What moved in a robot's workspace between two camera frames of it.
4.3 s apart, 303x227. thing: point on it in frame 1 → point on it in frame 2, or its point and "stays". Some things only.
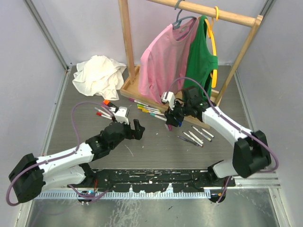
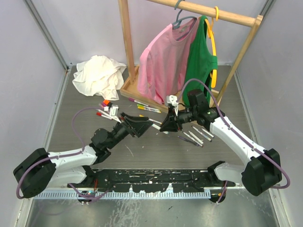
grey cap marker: x=196 y=137 stays
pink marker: x=192 y=139 stays
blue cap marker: x=204 y=135 stays
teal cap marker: x=158 y=116 → x=157 y=127
